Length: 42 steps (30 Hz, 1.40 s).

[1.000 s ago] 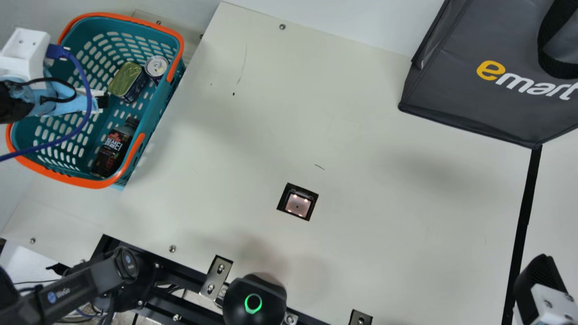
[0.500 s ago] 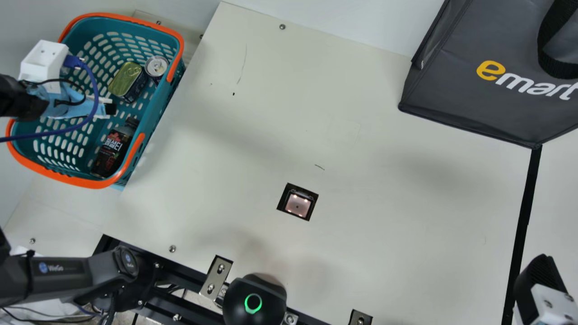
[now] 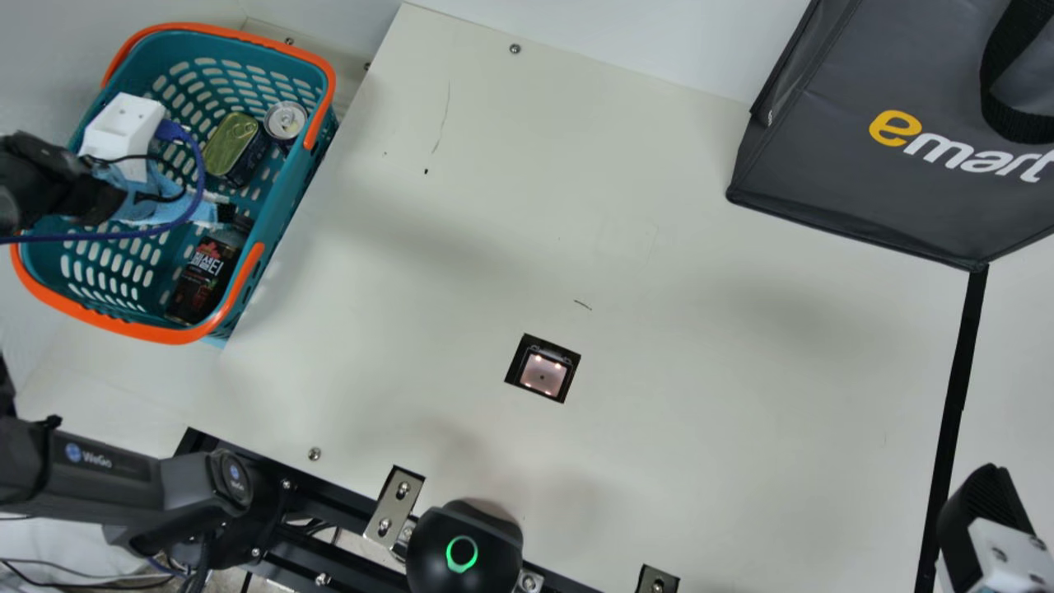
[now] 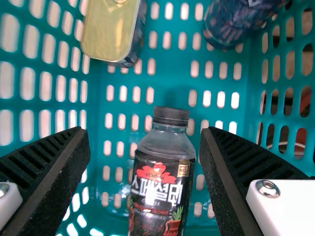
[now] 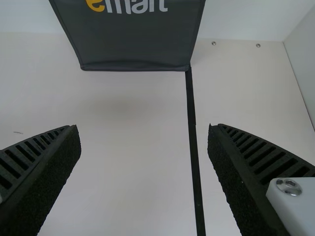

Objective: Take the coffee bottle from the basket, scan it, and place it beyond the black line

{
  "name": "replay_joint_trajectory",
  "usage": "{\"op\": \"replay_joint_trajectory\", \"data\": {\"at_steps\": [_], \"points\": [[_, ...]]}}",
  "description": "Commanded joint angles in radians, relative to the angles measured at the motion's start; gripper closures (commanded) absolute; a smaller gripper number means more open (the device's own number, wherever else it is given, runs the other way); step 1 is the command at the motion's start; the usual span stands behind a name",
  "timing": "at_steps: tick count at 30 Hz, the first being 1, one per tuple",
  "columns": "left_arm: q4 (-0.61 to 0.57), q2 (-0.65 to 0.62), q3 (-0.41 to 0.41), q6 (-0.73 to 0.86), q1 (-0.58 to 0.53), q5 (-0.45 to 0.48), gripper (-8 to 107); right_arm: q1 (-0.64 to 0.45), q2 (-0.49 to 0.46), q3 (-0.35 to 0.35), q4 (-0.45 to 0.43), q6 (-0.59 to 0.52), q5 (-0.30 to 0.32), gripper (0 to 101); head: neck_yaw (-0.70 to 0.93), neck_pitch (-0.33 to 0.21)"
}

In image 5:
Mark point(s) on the black strip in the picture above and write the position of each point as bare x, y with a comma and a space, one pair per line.
193, 147

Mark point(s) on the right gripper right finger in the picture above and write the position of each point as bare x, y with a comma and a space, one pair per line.
246, 167

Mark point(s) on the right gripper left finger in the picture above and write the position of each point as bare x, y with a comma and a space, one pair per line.
41, 172

